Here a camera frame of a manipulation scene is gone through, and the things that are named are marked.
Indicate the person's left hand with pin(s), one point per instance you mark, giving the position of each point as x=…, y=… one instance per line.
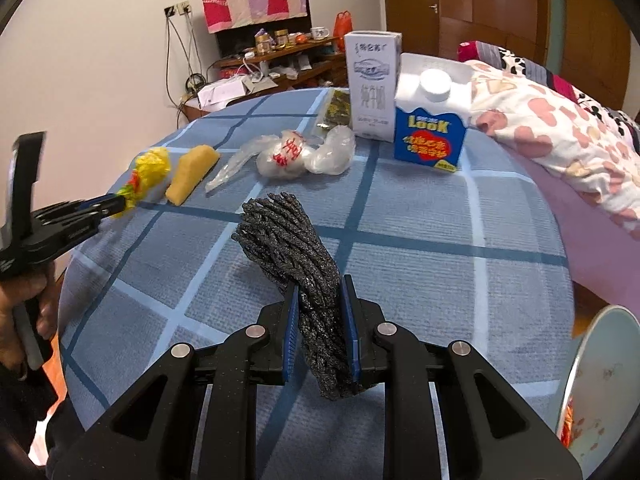
x=25, y=295

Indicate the yellow wrapper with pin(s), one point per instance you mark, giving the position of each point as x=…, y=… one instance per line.
x=150, y=165

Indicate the white cup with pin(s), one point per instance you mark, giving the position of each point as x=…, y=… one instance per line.
x=320, y=33

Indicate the blue enamel basin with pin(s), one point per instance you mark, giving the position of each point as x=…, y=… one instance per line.
x=600, y=375

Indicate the white printed carton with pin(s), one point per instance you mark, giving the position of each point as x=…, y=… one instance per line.
x=372, y=85

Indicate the orange plastic bag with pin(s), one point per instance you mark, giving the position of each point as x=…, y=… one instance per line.
x=343, y=30

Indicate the white paper box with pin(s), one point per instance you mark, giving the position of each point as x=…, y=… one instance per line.
x=222, y=92

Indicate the brown wooden wardrobe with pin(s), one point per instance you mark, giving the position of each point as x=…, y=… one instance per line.
x=450, y=5

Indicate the clear plastic bag red print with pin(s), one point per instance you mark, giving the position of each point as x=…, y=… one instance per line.
x=290, y=155

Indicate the wooden tv stand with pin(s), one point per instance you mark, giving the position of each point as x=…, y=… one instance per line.
x=280, y=55

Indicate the white pink floral duvet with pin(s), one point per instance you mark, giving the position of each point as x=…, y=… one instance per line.
x=550, y=130

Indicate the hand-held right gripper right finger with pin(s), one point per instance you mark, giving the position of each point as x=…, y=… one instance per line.
x=350, y=325

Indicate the white wall socket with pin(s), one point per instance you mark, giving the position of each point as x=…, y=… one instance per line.
x=178, y=8

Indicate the frosted glass door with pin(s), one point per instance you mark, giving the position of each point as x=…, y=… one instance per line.
x=556, y=20

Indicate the patterned folded blanket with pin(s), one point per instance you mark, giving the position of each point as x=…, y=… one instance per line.
x=520, y=67

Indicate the yellow sponge block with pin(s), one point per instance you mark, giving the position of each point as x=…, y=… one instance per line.
x=192, y=172

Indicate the blue milk carton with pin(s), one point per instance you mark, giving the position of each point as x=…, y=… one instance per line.
x=425, y=140

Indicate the red pink patchwork cloth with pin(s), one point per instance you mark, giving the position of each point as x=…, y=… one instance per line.
x=250, y=5

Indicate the glass jar gold lid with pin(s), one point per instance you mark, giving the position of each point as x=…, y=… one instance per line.
x=281, y=40
x=263, y=44

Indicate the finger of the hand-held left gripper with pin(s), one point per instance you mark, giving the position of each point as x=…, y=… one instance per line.
x=100, y=206

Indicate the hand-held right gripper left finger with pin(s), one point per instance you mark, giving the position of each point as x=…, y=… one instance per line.
x=290, y=330

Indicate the dark seaweed snack packet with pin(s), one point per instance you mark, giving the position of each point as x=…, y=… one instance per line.
x=337, y=110

